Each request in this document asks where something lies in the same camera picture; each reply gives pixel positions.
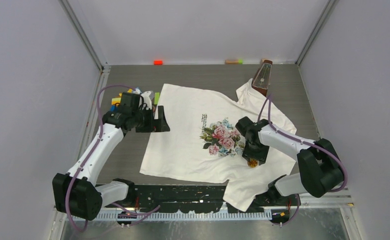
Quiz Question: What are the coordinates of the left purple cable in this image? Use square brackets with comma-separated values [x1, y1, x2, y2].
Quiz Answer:
[65, 84, 162, 233]

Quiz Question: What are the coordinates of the light green flat block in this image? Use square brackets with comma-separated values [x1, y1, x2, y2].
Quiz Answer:
[111, 97, 121, 105]

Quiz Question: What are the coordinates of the tan and green block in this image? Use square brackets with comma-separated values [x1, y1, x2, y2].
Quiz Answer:
[225, 59, 243, 65]

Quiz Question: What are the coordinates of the brown wooden metronome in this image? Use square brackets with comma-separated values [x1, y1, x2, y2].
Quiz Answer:
[251, 59, 273, 97]

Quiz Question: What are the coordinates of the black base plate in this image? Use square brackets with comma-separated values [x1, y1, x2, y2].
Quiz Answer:
[104, 184, 301, 215]

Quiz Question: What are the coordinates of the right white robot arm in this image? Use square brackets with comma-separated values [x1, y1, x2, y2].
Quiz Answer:
[236, 116, 347, 205]

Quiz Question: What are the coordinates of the white floral t-shirt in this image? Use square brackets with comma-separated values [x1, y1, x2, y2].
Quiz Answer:
[140, 82, 297, 212]

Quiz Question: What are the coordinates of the red orange block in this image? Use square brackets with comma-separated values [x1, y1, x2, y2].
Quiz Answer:
[153, 60, 163, 66]

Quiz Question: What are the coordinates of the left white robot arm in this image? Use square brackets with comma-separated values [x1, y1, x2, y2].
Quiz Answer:
[52, 91, 170, 221]

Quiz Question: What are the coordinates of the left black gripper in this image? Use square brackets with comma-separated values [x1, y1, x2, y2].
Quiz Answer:
[132, 106, 169, 133]

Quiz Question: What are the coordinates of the aluminium front rail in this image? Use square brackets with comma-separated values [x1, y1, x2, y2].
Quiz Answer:
[53, 186, 354, 222]

